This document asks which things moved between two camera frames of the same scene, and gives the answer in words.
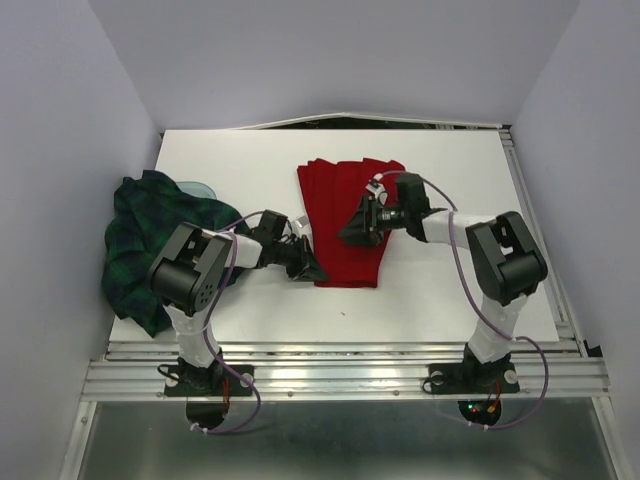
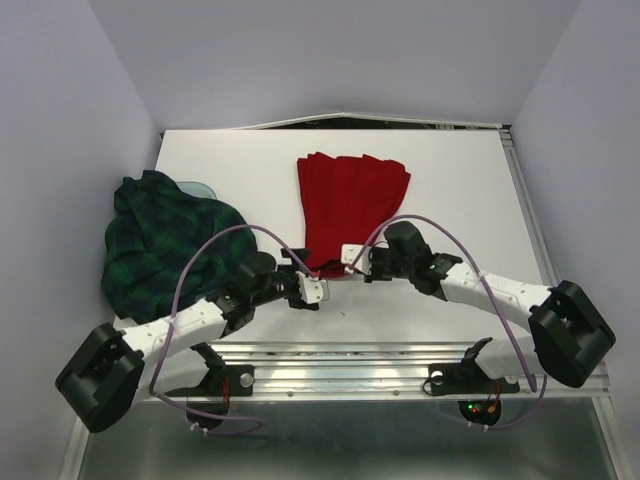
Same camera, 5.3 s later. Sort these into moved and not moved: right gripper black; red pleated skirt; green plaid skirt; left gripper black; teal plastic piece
Moved: right gripper black; left gripper black; red pleated skirt
Not moved: teal plastic piece; green plaid skirt
